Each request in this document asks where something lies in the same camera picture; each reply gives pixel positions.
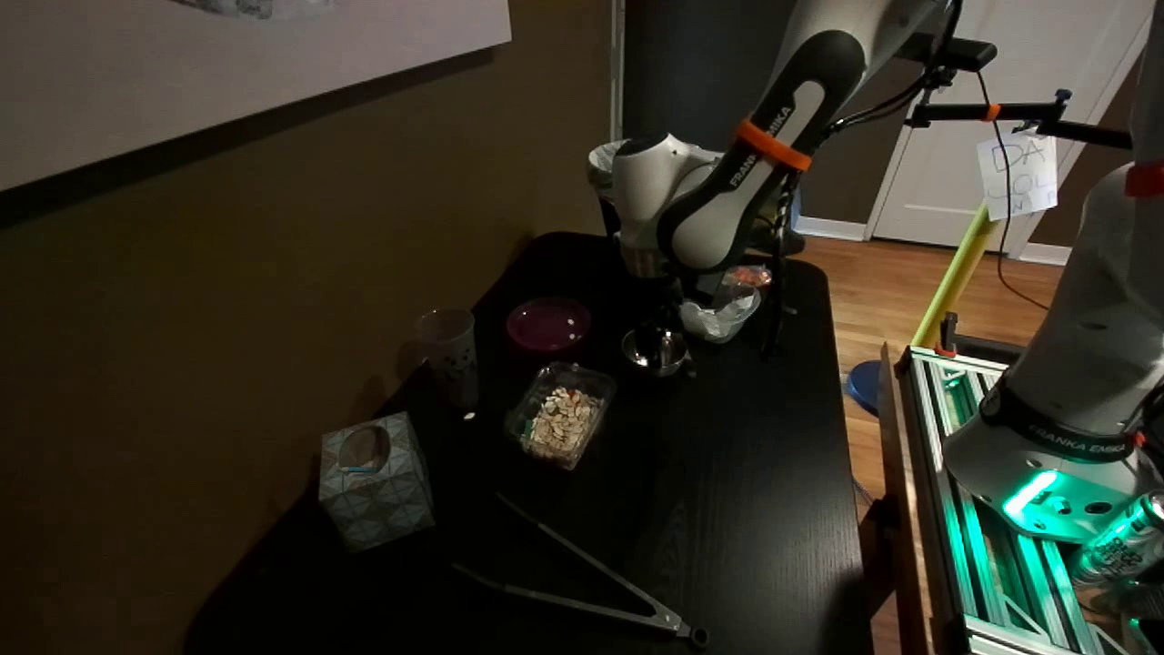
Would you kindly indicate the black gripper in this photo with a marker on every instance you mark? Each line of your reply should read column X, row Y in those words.
column 660, row 298

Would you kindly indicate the silver metal bowl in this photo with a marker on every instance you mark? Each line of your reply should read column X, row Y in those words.
column 658, row 351

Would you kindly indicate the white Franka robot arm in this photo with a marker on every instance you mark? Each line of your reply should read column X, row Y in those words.
column 752, row 184

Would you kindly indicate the crumpled white tissue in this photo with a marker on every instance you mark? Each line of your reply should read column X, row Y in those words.
column 718, row 319

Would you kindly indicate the clear container with white snacks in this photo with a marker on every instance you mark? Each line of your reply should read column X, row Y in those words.
column 562, row 418

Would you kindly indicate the blue round floor object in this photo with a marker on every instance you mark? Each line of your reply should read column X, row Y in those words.
column 869, row 388

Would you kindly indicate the yellow green bar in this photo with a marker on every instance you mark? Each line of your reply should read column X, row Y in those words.
column 952, row 280

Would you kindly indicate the white panel door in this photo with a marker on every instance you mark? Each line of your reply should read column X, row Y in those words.
column 933, row 184

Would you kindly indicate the metal tongs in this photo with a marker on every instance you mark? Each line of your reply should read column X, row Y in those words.
column 630, row 612

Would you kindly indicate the wooden side board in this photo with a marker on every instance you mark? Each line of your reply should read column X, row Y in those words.
column 909, row 521

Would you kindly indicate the white paper sheet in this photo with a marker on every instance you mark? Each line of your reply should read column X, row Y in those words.
column 1015, row 174

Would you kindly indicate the black camera on boom stand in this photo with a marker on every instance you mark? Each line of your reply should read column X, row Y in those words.
column 1030, row 112

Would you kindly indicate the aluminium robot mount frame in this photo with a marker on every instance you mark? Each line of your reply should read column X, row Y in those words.
column 984, row 567

